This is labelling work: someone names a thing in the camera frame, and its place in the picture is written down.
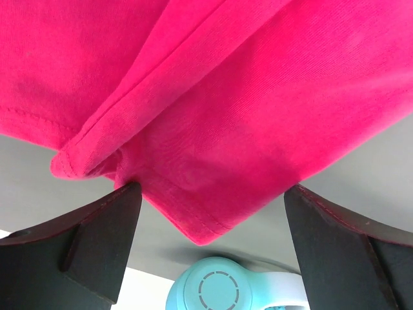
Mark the red t shirt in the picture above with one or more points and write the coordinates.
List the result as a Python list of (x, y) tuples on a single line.
[(214, 107)]

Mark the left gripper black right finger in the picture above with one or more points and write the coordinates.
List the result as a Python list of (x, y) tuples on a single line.
[(348, 261)]

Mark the teal and white hanger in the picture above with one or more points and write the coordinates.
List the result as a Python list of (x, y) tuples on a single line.
[(220, 283)]

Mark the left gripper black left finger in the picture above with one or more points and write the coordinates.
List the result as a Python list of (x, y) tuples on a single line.
[(75, 261)]

